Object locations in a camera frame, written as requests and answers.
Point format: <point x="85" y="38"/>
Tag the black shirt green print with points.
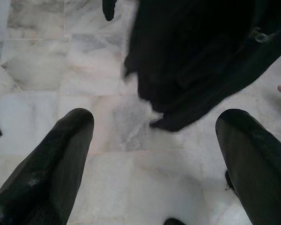
<point x="189" y="58"/>

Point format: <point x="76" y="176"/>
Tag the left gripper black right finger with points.
<point x="260" y="175"/>

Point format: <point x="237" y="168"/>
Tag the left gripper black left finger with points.
<point x="42" y="178"/>

